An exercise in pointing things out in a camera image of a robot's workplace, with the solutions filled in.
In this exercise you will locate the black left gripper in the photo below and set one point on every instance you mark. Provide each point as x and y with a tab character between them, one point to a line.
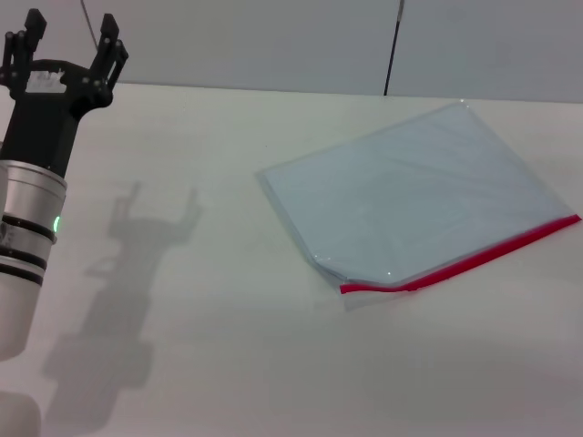
43	123

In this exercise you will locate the clear document bag red zip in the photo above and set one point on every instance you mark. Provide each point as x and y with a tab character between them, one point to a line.
410	191

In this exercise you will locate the pale blue paper sheets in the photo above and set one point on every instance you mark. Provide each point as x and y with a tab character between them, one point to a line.
423	182

